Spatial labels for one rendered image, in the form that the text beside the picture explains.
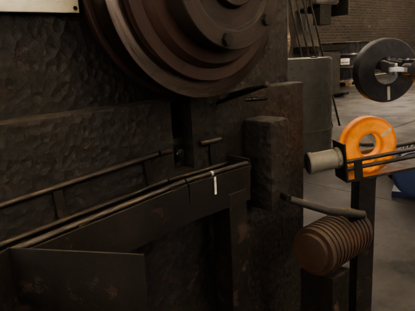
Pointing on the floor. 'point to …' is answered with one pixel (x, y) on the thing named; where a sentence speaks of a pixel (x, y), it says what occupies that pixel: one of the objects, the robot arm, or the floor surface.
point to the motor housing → (328, 260)
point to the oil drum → (314, 100)
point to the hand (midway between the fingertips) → (385, 63)
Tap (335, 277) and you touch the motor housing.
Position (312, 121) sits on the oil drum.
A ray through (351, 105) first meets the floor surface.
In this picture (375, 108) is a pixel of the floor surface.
